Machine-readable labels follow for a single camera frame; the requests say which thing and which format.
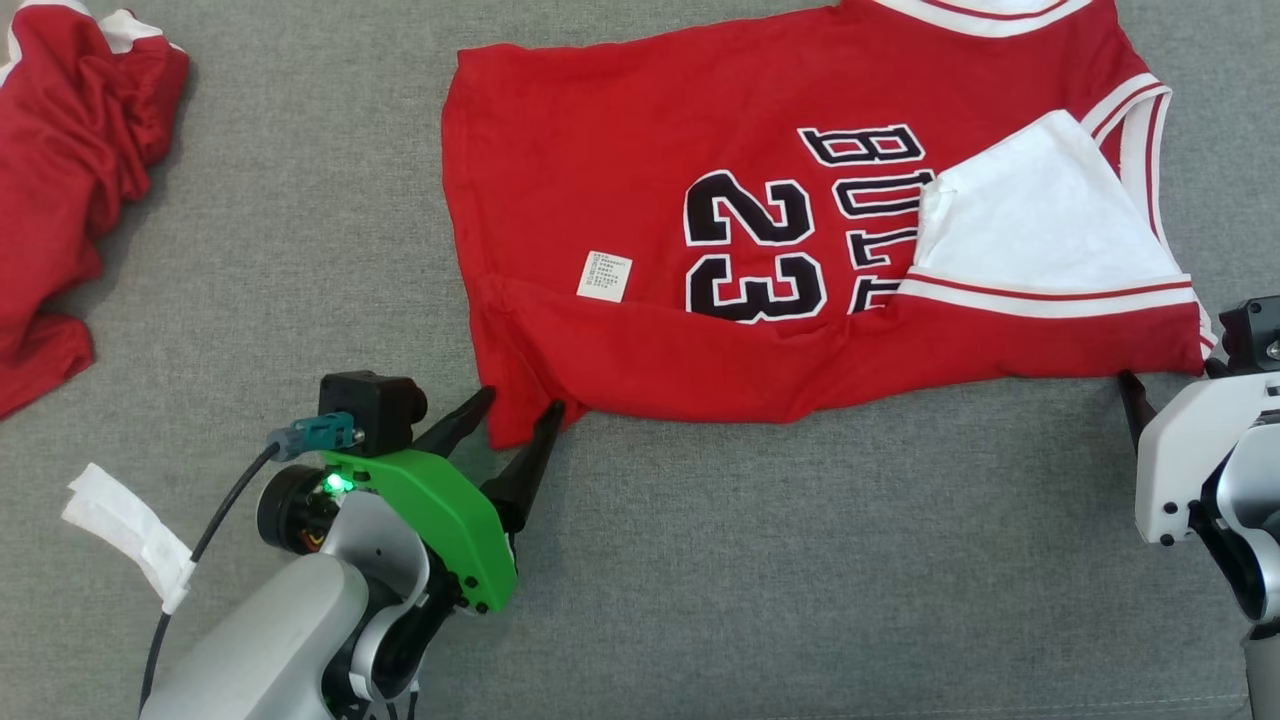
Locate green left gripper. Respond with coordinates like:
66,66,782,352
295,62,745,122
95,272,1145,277
320,387,567,614

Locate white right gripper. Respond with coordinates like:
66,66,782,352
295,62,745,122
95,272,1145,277
1117,356,1280,546

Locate red basketball jersey number 23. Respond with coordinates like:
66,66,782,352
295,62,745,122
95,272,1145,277
441,0,1217,451

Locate red shorts white stripes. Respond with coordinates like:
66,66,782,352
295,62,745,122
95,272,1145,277
0,0,191,421

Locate black left cable teal connector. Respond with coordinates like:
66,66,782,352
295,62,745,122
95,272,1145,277
138,412,363,716

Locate white tape label left cable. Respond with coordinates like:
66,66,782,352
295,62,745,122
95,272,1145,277
62,463,198,614

